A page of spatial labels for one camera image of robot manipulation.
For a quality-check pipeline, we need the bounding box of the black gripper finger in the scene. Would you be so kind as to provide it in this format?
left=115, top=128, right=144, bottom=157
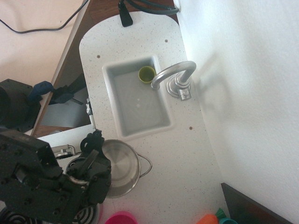
left=80, top=130, right=105, bottom=154

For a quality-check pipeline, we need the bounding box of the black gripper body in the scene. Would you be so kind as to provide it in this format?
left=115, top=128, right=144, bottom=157
left=65, top=149, right=113, bottom=206

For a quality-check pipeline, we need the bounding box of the stainless steel pot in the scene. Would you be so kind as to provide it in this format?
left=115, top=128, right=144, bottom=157
left=102, top=140, right=152, bottom=198

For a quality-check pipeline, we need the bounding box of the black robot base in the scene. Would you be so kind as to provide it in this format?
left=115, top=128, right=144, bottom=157
left=0, top=79, right=41, bottom=133

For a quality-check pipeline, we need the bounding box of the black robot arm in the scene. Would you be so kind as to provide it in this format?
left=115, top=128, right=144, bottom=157
left=0, top=129, right=111, bottom=224

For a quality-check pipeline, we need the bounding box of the silver cabinet latch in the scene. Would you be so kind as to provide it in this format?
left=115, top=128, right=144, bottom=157
left=86, top=98, right=93, bottom=116

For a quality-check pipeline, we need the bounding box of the right black stove burner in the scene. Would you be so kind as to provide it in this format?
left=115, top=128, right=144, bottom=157
left=72, top=204, right=103, bottom=224

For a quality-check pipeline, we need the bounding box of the black stove burner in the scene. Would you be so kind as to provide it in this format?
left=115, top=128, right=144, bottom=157
left=72, top=204, right=103, bottom=224
left=0, top=207, right=37, bottom=224

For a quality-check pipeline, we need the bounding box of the pink plastic cup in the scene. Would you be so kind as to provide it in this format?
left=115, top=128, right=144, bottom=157
left=105, top=211, right=138, bottom=224

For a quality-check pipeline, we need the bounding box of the grey toy sink basin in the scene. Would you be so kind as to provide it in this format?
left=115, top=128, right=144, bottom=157
left=102, top=55, right=174, bottom=140

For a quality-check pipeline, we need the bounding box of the left black stove burner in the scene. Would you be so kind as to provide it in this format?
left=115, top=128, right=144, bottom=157
left=0, top=207, right=37, bottom=224

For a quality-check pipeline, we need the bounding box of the green plastic cup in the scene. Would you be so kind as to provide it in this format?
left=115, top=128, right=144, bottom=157
left=138, top=66, right=156, bottom=84

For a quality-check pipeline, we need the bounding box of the silver toy faucet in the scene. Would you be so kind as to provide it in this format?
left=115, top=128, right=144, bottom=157
left=151, top=61, right=197, bottom=101

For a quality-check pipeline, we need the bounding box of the orange toy carrot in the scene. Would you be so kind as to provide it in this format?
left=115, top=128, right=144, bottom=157
left=196, top=214, right=219, bottom=224

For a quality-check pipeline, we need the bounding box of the teal plastic item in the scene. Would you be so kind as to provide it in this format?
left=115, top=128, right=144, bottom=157
left=215, top=208, right=238, bottom=224

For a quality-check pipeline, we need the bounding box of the black power cable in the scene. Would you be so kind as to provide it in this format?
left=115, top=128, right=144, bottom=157
left=0, top=0, right=91, bottom=35

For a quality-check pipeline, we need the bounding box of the black clamp handle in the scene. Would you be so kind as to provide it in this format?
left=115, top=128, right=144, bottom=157
left=118, top=0, right=133, bottom=28

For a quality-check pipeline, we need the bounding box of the dark green hose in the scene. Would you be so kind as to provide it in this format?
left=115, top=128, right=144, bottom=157
left=126, top=0, right=180, bottom=15

